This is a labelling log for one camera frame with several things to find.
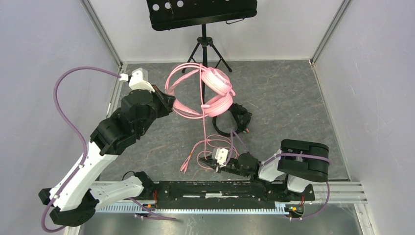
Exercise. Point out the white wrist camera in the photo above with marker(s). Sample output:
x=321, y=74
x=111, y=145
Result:
x=138, y=80
x=220, y=155

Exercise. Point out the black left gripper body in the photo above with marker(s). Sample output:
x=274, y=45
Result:
x=160, y=108

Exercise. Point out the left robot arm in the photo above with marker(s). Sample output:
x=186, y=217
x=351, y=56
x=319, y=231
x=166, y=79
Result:
x=73, y=202

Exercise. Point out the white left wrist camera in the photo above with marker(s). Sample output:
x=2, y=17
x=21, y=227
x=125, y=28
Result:
x=138, y=80

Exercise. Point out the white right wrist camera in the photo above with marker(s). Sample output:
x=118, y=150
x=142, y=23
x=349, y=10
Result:
x=220, y=155

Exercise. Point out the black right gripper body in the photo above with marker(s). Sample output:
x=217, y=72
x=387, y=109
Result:
x=231, y=167

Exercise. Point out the black music stand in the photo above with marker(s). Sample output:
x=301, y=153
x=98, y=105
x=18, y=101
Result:
x=173, y=14

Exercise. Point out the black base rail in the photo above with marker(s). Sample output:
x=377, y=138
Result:
x=221, y=194

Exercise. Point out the pink headphones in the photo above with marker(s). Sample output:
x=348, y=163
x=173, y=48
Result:
x=216, y=91

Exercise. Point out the black headphones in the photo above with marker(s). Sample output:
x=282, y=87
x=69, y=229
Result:
x=241, y=116

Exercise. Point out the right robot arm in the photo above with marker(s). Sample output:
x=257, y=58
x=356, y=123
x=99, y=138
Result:
x=302, y=162

